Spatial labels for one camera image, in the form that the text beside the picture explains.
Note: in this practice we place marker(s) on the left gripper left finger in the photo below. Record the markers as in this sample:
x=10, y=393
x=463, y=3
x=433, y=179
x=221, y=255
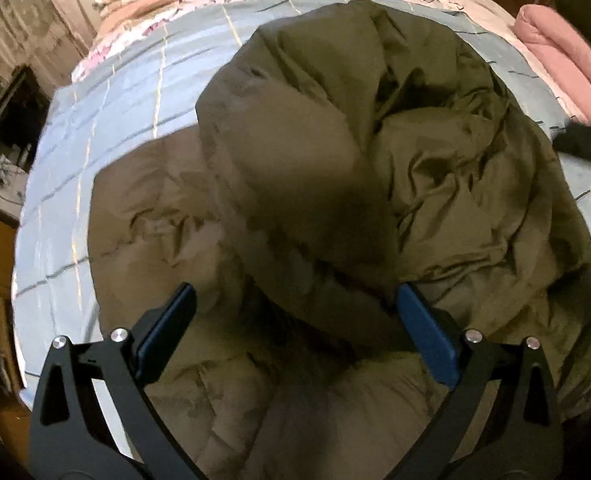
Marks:
x=69, y=436

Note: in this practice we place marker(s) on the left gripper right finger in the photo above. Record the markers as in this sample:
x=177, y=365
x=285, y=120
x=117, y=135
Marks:
x=500, y=419

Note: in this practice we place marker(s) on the olive brown puffer coat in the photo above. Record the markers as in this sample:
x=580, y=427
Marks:
x=338, y=155

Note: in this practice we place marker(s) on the dark tv desk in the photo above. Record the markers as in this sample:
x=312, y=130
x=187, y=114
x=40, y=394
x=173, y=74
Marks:
x=23, y=113

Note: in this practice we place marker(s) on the pink folded blanket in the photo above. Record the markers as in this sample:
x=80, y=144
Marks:
x=561, y=49

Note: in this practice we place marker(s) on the light blue plaid bedsheet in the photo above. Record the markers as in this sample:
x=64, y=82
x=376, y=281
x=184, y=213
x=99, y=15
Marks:
x=149, y=90

